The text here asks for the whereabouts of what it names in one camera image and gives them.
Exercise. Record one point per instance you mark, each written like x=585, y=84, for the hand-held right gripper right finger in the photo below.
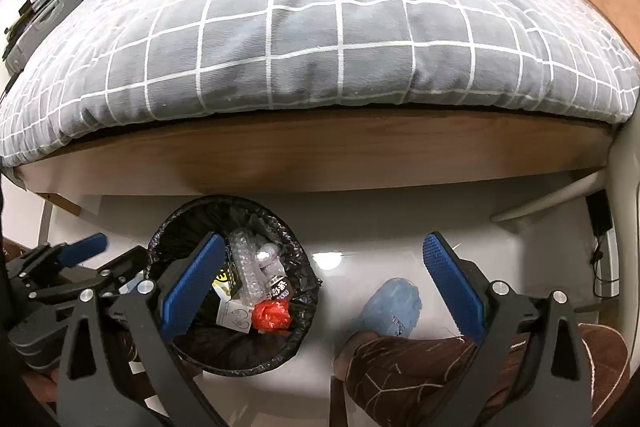
x=452, y=284

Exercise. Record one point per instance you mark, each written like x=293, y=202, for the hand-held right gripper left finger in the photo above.
x=192, y=287

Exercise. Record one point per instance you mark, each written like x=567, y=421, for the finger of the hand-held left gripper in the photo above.
x=82, y=247
x=125, y=264

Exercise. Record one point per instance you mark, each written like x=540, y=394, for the clear bubble wrap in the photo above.
x=247, y=267

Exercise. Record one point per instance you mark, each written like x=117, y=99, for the trash bin with black bag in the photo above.
x=200, y=217

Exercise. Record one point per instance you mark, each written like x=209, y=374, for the red plastic bag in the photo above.
x=270, y=314

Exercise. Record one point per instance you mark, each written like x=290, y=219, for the yellow and black packet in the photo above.
x=226, y=279

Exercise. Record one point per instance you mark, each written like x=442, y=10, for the person's left leg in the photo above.
x=42, y=389

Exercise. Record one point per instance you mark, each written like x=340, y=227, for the person's leg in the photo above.
x=400, y=372
x=42, y=389

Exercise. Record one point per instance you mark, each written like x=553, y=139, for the small white box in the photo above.
x=235, y=314

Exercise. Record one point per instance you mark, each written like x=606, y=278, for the light blue slipper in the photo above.
x=392, y=307

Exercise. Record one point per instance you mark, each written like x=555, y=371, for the person's right leg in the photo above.
x=400, y=372

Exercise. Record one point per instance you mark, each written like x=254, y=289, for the white diagonal bed brace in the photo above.
x=545, y=199

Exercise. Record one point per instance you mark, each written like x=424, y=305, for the black power adapter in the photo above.
x=600, y=212

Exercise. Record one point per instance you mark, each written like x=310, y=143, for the white metal bed leg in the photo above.
x=622, y=207

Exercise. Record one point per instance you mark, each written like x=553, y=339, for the grey plastic case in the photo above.
x=45, y=22

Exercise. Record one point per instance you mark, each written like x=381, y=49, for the grey checked quilt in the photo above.
x=320, y=32

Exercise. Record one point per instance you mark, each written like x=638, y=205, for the dark wooden chair frame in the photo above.
x=340, y=404

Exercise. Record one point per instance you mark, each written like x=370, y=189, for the wooden bed frame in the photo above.
x=320, y=152

